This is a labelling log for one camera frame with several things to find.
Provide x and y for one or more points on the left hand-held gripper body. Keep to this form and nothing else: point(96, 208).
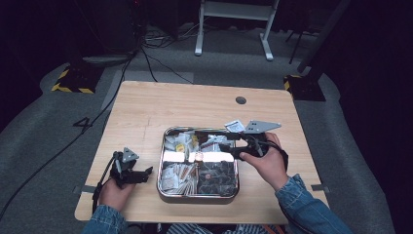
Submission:
point(125, 169)

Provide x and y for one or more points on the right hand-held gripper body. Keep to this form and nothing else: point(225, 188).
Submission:
point(258, 127)

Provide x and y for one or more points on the small white packet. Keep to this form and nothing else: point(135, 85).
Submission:
point(234, 125)

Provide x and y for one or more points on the square metal tray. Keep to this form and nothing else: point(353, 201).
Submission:
point(198, 195)

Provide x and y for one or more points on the person's left hand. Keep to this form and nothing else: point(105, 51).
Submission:
point(113, 196)

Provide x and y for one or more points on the person's right hand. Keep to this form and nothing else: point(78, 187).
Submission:
point(268, 167)

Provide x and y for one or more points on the pile of grey white packets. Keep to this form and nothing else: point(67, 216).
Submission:
point(212, 143)

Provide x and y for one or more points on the pile of dark packets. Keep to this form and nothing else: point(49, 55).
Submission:
point(217, 178)

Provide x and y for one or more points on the round grey table grommet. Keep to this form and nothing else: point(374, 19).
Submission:
point(241, 100)

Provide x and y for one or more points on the pile of white brown sachets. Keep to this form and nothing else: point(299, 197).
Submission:
point(178, 178)

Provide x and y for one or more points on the grey tape strip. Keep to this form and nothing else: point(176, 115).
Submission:
point(319, 187)
point(86, 188)

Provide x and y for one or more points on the pile of white yellow sachets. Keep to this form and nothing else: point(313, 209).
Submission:
point(180, 143)

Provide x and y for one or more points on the black yellow striped base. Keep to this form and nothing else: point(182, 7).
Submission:
point(305, 87)
point(76, 81)

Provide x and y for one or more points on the person's striped clothing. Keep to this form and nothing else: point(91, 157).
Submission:
point(227, 229)

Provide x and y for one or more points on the dark slanted stand pole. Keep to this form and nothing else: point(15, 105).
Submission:
point(324, 35)

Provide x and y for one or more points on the white metal desk frame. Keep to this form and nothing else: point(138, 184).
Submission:
point(233, 9)

